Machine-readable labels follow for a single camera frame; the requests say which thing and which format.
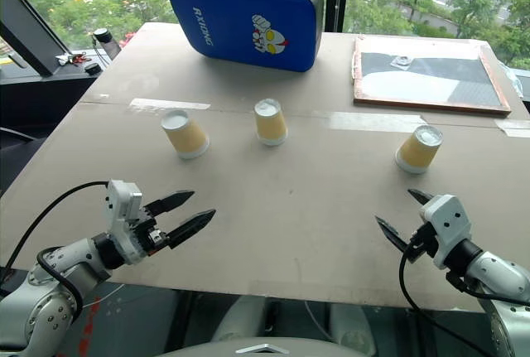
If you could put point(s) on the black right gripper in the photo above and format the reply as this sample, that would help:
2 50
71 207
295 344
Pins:
423 241

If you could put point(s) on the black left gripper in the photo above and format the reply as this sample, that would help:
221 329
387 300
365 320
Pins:
151 233

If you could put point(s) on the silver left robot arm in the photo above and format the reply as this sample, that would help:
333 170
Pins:
62 278

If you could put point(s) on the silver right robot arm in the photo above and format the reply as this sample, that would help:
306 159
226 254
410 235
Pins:
499 290

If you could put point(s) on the yellow paper cup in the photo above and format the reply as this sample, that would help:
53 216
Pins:
185 134
418 150
271 122

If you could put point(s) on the clear tape strip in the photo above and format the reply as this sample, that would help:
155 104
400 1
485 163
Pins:
169 104
513 126
372 121

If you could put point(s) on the wood framed board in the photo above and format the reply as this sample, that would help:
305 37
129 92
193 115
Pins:
430 75

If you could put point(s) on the silver robot torso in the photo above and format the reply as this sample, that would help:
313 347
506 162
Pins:
265 332

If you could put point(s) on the small clear plastic piece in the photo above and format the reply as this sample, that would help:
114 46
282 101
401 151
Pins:
402 61

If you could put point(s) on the red and white small clutter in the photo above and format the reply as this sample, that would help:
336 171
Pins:
72 59

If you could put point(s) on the blue cartoon print pad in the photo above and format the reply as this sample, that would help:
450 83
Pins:
252 25

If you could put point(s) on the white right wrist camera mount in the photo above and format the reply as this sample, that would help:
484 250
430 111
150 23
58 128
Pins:
448 224

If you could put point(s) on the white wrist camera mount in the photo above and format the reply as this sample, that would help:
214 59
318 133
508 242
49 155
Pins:
122 217
448 224

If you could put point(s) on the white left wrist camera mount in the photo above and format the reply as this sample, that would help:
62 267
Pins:
122 217

